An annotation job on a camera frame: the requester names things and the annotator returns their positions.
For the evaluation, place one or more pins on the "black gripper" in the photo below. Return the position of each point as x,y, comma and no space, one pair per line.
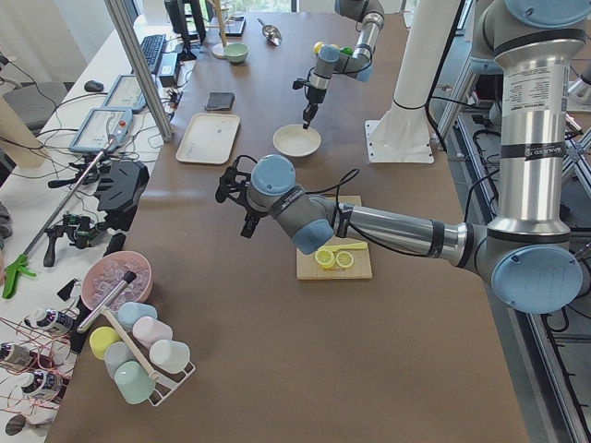
316,95
249,221

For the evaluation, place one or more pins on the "cream round plate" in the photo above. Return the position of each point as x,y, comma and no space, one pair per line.
295,141

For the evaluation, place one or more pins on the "cream rabbit tray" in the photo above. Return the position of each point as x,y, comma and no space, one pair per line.
209,139

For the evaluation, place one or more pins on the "bamboo cutting board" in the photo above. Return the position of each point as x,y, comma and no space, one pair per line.
308,270

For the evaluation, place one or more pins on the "yellow lemon far from lime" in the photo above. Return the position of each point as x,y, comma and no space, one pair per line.
318,47

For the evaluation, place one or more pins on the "lemon slice upper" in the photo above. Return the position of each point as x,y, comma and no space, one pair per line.
325,258

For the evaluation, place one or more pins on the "lemon slice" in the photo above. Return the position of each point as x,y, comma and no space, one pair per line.
344,259
325,258

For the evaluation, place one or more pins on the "stainless steel scoop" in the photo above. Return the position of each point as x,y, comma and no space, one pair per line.
271,33

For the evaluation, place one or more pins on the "grey folded cloth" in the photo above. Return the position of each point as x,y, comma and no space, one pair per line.
220,101

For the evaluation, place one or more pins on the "mint green bowl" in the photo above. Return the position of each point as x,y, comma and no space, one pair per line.
235,53

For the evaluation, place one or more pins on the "lemon slice lower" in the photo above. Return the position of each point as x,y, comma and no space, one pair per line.
344,259

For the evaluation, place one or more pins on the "yellow plastic knife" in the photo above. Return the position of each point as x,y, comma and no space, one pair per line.
350,246

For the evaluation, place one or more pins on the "round wooden stand base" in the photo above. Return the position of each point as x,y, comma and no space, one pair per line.
217,50

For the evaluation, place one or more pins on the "metal muddler black tip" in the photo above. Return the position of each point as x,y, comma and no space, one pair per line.
85,324

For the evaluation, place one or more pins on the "pink cup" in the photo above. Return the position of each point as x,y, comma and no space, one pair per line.
148,330

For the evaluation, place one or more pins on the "blue cup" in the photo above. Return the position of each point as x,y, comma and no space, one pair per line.
130,312

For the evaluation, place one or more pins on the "pink bowl with ice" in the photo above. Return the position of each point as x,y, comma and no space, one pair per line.
109,271

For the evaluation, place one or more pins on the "white cup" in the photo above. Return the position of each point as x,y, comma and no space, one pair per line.
171,356

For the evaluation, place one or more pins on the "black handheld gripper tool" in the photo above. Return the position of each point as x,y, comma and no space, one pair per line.
80,230

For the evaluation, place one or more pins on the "black keyboard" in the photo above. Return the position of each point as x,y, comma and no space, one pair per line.
152,47

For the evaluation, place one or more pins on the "near teach pendant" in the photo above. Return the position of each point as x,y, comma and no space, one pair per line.
99,125

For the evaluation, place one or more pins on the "teach pendant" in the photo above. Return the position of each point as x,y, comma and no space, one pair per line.
126,94
99,125

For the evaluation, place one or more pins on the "far teach pendant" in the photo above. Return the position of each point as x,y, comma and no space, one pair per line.
126,94

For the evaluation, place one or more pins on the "white cup rack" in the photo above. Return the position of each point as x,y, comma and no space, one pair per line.
166,384

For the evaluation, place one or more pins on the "yellow cup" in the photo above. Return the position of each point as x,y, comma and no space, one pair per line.
101,339

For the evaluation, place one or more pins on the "grey cup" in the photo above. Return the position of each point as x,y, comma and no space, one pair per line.
115,355

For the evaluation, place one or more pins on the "mint cup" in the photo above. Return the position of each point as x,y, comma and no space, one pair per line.
133,382

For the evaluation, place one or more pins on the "black computer mouse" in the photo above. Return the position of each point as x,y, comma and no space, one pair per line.
93,86

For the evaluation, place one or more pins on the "black plastic bracket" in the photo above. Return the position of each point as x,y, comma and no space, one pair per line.
119,190

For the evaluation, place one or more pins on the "aluminium frame post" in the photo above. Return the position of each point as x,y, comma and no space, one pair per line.
127,35

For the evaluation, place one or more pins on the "green handled reach grabber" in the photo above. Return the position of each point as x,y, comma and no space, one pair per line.
20,264

